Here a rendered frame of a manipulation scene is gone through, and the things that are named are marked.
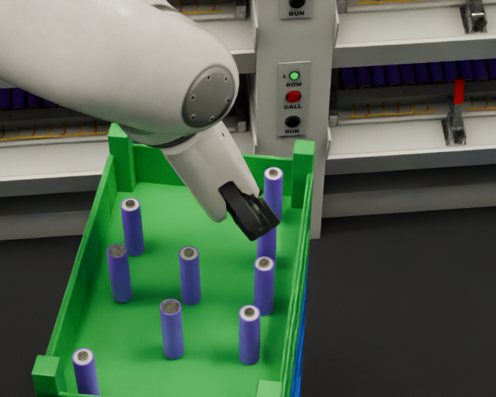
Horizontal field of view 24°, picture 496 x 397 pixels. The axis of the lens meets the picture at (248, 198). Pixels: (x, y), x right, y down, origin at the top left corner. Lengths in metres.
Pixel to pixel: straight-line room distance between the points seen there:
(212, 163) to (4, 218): 0.79
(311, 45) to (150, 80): 0.70
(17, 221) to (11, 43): 0.96
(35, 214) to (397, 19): 0.58
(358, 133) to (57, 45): 0.90
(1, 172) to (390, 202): 0.56
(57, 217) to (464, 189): 0.59
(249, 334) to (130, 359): 0.12
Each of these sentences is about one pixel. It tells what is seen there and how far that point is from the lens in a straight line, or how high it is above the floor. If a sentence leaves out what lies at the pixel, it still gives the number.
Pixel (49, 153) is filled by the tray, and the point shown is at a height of 0.17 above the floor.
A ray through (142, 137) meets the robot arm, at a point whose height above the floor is 0.64.
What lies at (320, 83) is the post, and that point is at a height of 0.29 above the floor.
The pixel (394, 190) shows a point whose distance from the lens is 1.67.
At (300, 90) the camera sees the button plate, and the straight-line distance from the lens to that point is 1.45.
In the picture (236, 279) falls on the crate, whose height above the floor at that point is 0.40.
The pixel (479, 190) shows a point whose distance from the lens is 1.71.
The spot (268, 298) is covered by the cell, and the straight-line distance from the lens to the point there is 1.03.
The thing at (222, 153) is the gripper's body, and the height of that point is 0.61.
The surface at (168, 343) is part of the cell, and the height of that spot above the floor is 0.43.
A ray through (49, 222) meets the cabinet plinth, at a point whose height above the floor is 0.03.
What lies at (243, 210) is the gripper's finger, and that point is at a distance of 0.94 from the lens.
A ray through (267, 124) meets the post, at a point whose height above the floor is 0.23.
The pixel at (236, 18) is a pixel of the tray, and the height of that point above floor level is 0.37.
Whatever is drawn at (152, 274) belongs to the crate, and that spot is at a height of 0.40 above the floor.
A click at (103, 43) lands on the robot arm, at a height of 0.79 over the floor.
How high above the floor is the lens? 1.23
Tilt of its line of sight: 46 degrees down
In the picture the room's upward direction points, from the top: straight up
